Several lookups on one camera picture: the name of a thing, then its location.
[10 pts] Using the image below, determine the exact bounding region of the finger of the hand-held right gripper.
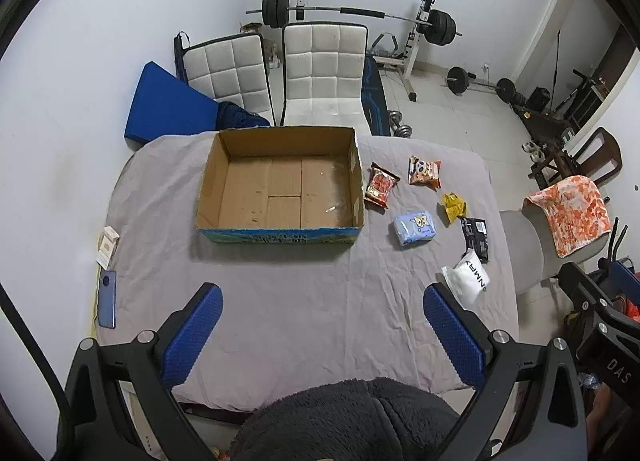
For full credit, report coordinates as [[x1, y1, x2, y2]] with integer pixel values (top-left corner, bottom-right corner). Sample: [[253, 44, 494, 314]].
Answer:
[[557, 262, 623, 323], [597, 256, 640, 294]]

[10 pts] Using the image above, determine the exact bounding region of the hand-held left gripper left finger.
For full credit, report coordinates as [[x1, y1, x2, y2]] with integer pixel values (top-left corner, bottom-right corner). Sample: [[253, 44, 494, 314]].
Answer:
[[60, 282, 224, 461]]

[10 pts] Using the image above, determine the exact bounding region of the white plastic packet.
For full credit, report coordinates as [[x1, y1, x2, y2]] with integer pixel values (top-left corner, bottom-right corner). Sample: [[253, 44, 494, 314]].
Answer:
[[441, 248, 492, 309]]

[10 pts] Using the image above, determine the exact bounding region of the black blue upright bar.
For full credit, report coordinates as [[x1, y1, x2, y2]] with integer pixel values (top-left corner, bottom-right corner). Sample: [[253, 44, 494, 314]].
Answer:
[[173, 32, 194, 84]]

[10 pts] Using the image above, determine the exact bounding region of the blue foam mat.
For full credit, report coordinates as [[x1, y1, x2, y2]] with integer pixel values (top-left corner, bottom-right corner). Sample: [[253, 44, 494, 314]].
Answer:
[[123, 62, 221, 144]]

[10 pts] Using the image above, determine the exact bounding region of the brown wooden chair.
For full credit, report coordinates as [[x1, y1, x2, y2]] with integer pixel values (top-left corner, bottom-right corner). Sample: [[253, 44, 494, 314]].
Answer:
[[527, 127, 623, 188]]

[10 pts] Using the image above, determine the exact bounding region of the black packet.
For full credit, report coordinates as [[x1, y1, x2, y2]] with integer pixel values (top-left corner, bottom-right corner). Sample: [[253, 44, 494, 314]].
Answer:
[[460, 217, 491, 263]]

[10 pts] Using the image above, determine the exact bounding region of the blue smartphone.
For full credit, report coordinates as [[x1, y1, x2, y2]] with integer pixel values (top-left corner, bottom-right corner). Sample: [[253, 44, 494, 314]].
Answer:
[[97, 269, 118, 329]]

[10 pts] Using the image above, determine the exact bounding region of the yellow snack packet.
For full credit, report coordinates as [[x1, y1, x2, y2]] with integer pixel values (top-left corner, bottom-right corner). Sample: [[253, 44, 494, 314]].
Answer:
[[442, 192, 467, 224]]

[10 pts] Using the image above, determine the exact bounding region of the cardboard box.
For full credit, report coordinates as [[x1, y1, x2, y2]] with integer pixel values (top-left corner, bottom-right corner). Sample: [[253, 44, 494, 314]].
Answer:
[[195, 126, 365, 245]]

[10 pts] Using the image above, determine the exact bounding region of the red snack packet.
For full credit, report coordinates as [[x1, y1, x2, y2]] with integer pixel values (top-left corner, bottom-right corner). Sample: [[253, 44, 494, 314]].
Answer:
[[363, 162, 402, 209]]

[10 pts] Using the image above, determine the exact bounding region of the small white box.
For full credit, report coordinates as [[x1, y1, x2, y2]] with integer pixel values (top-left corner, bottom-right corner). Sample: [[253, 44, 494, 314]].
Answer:
[[96, 227, 121, 267]]

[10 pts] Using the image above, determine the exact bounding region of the grey upholstered chair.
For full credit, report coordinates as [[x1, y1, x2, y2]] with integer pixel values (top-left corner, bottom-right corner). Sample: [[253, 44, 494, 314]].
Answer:
[[499, 208, 563, 294]]

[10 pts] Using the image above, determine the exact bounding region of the orange snack packet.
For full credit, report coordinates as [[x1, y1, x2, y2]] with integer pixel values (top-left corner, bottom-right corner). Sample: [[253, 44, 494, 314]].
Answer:
[[408, 156, 443, 190]]

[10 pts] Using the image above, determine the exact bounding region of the barbell with black plates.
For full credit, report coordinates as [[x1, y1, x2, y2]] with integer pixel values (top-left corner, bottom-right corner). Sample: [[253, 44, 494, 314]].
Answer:
[[261, 0, 458, 46]]

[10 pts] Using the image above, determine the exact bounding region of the dark blue cloth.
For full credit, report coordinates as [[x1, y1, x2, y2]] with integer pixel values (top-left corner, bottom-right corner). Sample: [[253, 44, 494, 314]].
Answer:
[[216, 101, 271, 130]]

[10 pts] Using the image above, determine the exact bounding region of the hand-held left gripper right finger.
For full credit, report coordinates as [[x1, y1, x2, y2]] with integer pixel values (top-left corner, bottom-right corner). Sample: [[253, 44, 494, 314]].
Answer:
[[422, 282, 588, 461]]

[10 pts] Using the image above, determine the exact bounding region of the orange patterned towel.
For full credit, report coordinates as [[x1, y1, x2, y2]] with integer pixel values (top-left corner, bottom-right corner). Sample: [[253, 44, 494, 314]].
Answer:
[[523, 174, 612, 258]]

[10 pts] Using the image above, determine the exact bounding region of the white padded chair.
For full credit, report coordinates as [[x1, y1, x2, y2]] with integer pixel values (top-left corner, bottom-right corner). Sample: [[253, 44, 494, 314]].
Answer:
[[182, 33, 275, 124], [279, 22, 371, 128]]

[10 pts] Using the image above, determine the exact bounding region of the short barbell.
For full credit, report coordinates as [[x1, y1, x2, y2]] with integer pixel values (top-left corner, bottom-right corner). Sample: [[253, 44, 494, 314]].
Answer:
[[446, 66, 517, 104]]

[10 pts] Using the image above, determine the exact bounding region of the blue tissue pack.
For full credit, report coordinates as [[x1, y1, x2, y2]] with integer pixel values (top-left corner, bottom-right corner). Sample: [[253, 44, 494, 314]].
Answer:
[[393, 210, 437, 247]]

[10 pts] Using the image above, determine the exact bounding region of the blue black bench pad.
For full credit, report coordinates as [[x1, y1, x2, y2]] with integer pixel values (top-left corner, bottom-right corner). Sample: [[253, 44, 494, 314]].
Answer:
[[361, 55, 392, 136]]

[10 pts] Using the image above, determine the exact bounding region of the dark fleece clothing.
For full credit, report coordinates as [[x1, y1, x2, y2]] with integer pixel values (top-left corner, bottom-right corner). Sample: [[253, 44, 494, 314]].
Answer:
[[227, 377, 463, 461]]

